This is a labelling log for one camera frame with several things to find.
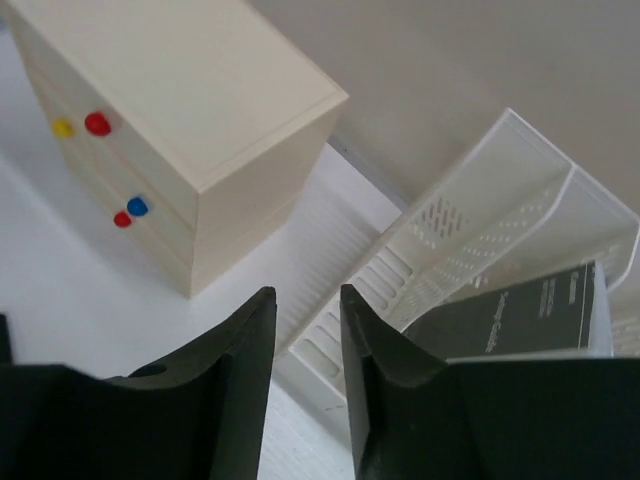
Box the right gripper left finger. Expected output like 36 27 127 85
108 286 277 479

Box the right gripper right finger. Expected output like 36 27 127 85
340 284 447 479

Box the drawer blue knob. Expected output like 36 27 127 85
74 134 199 251

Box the small drawer yellow knob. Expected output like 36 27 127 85
29 64 101 181

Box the bottom drawer red knob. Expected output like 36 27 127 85
84 184 196 300

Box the white mesh file organizer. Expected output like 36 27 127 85
274 107 640 441

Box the dark grey booklet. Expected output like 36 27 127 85
404 262 613 363

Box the cream drawer cabinet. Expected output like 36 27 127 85
1 0 348 297

